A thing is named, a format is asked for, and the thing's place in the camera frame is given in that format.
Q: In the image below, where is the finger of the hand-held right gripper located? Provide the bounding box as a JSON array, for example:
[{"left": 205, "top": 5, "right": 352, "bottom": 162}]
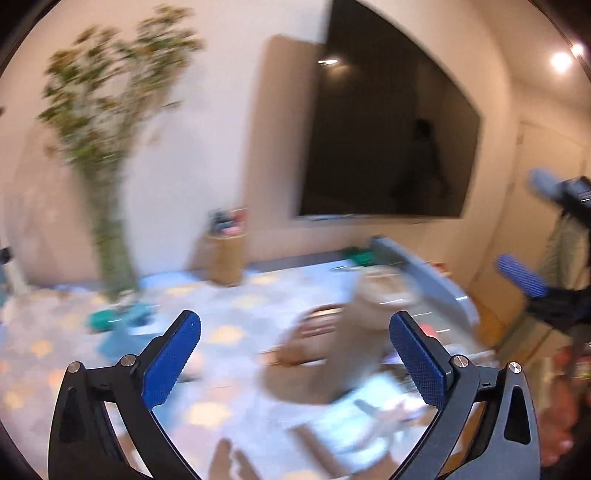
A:
[
  {"left": 496, "top": 253, "right": 591, "bottom": 334},
  {"left": 529, "top": 167, "right": 591, "bottom": 217}
]

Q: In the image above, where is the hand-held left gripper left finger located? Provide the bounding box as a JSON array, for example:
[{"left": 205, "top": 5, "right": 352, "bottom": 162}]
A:
[{"left": 48, "top": 310, "right": 201, "bottom": 480}]

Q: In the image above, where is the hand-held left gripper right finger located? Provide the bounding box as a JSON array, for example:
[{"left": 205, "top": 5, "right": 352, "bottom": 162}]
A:
[{"left": 389, "top": 311, "right": 539, "bottom": 480}]

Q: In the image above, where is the light blue cloth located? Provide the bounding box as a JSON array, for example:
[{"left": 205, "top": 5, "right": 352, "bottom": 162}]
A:
[{"left": 99, "top": 323, "right": 155, "bottom": 360}]

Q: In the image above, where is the teal soft toy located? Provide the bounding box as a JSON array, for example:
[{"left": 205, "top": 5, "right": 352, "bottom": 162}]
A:
[{"left": 88, "top": 302, "right": 154, "bottom": 332}]

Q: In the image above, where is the beige round basket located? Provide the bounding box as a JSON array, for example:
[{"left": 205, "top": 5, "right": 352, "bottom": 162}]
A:
[{"left": 261, "top": 265, "right": 419, "bottom": 404}]

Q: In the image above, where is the pale printed sheet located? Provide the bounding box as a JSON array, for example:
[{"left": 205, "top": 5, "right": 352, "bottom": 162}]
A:
[{"left": 291, "top": 371, "right": 430, "bottom": 467}]

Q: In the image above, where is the grey curved panel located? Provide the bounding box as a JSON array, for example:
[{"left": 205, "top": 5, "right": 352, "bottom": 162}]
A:
[{"left": 369, "top": 235, "right": 482, "bottom": 329}]

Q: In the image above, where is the pastel hexagon play mat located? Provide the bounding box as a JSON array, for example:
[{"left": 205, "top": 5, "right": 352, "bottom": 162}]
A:
[{"left": 0, "top": 263, "right": 467, "bottom": 480}]

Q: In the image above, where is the wooden pen holder box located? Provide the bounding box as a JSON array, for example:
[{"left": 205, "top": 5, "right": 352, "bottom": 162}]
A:
[{"left": 202, "top": 231, "right": 247, "bottom": 286}]

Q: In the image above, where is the green small box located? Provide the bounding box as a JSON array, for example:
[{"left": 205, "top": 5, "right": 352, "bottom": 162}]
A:
[{"left": 342, "top": 247, "right": 376, "bottom": 267}]

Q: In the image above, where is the bundle of assorted pens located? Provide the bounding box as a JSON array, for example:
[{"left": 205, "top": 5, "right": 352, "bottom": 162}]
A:
[{"left": 207, "top": 208, "right": 249, "bottom": 237}]

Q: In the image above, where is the tall green leafy plant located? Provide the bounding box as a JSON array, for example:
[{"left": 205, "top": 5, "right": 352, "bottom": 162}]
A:
[{"left": 37, "top": 4, "right": 206, "bottom": 301}]

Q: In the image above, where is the black wall television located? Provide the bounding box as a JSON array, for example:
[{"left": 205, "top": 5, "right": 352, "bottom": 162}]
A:
[{"left": 298, "top": 0, "right": 482, "bottom": 220}]

